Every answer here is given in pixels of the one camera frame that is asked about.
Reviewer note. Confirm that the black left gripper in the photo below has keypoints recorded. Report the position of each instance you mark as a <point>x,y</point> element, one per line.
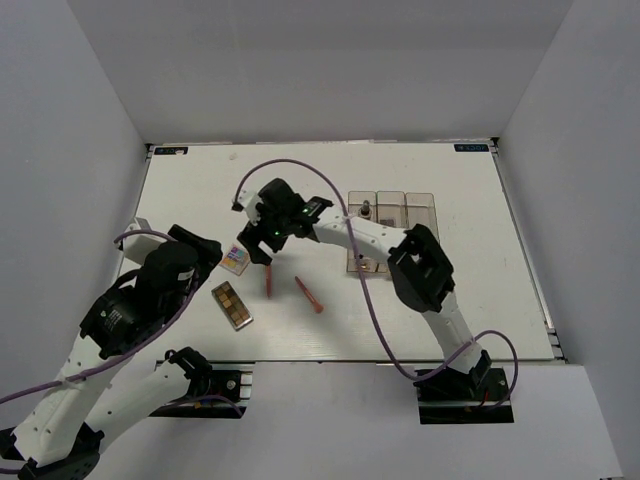
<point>211,252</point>

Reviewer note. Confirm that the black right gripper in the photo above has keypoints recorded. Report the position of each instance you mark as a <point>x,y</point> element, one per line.
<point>252,234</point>

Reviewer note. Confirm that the glitter eyeshadow palette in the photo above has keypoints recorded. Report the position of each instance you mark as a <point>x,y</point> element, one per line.
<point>235,260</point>

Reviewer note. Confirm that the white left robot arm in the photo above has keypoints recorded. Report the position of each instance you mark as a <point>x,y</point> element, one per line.
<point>65,434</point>

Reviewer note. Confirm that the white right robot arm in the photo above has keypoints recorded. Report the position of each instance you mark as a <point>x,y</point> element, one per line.
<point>421,273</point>

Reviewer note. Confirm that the round pink makeup brush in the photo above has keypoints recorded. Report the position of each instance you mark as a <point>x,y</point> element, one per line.
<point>316,305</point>

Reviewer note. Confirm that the black-cased brown eyeshadow palette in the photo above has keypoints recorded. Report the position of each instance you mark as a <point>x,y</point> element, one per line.
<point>234,309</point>

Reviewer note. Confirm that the blue left corner label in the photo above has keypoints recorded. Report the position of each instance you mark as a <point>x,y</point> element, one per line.
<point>171,150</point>

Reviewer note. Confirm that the blue corner label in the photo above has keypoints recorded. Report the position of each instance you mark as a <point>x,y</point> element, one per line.
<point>471,147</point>
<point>171,150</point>

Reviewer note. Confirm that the clear three-compartment organizer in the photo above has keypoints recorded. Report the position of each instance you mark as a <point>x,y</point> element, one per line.
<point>407,208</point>

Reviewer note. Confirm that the blue right corner label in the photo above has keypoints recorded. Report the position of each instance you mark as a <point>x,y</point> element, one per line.
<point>471,147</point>

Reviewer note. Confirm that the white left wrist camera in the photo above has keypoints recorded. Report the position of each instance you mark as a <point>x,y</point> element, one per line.
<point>137,247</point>

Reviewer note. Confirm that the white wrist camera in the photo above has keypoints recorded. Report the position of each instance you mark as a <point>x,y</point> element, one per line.
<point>246,202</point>
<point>137,247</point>

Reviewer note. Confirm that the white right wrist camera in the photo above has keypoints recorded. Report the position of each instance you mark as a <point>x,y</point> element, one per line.
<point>246,202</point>

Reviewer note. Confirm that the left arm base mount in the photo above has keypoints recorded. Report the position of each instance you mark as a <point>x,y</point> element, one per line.
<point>216,391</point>

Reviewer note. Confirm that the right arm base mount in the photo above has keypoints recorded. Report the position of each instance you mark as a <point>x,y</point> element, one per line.
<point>447,399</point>

